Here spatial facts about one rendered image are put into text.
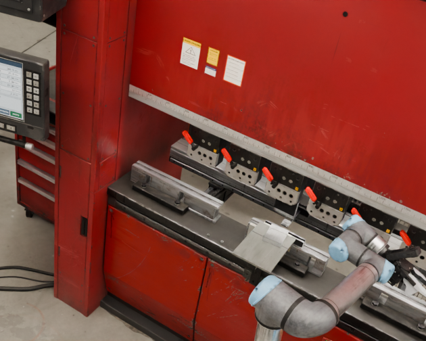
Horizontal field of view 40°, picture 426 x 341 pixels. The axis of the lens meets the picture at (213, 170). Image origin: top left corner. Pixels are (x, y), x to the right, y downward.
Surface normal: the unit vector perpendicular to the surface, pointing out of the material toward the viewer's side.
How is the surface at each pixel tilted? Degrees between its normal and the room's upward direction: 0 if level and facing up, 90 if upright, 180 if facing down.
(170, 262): 90
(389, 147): 90
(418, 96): 90
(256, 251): 0
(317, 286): 0
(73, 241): 90
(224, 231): 0
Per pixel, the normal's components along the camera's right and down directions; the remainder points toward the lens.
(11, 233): 0.16, -0.81
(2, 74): -0.23, 0.53
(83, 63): -0.51, 0.43
